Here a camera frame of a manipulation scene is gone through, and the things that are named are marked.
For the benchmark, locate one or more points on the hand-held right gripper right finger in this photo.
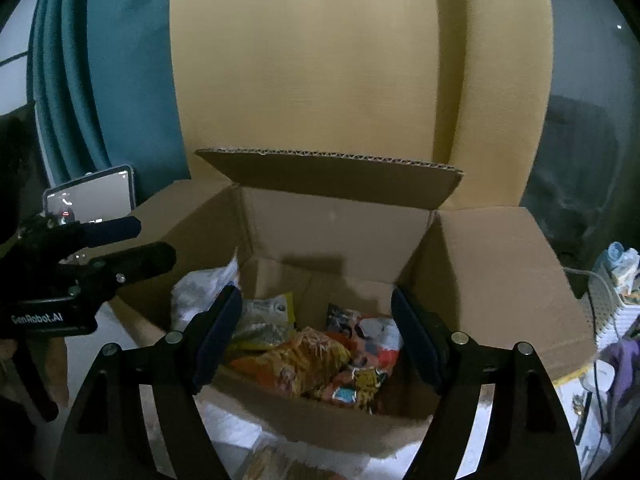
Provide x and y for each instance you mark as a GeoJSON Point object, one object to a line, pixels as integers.
{"type": "Point", "coordinates": [415, 340]}

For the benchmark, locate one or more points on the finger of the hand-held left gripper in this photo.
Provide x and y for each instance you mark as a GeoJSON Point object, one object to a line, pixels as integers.
{"type": "Point", "coordinates": [105, 232]}
{"type": "Point", "coordinates": [140, 262]}

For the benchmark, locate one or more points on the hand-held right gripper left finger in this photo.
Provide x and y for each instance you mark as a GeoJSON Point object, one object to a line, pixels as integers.
{"type": "Point", "coordinates": [220, 340]}

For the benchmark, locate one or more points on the yellow orange snack packet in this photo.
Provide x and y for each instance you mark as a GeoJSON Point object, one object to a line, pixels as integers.
{"type": "Point", "coordinates": [300, 360]}

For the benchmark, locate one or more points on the cardboard box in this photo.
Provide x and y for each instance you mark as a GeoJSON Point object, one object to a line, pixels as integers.
{"type": "Point", "coordinates": [480, 270]}

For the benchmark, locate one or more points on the smartphone with lit screen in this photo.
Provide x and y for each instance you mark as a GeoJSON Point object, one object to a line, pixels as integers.
{"type": "Point", "coordinates": [95, 195]}

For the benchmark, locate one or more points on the red white snack packet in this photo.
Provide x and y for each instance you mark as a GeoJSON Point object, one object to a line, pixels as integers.
{"type": "Point", "coordinates": [375, 332]}

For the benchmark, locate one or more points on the green white snack packet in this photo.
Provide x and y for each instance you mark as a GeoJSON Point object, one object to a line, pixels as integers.
{"type": "Point", "coordinates": [265, 317]}

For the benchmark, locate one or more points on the white plastic packet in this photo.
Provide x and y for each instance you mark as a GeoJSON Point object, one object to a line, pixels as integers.
{"type": "Point", "coordinates": [192, 290]}

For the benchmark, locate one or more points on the small colourful snack packet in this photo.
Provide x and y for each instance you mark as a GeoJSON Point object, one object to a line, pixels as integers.
{"type": "Point", "coordinates": [362, 377]}

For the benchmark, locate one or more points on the brown snack packet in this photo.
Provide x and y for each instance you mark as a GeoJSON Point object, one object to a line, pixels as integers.
{"type": "Point", "coordinates": [280, 465]}

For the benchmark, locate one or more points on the teal curtain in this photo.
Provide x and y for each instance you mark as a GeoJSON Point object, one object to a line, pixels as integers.
{"type": "Point", "coordinates": [125, 85]}

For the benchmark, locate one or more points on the purple cloth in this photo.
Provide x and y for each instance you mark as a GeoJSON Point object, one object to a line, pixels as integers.
{"type": "Point", "coordinates": [627, 375]}

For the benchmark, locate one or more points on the white blue packet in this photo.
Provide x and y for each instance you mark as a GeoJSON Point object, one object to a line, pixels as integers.
{"type": "Point", "coordinates": [620, 265]}

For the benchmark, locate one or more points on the tan upright board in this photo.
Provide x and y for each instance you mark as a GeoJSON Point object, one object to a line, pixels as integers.
{"type": "Point", "coordinates": [310, 60]}

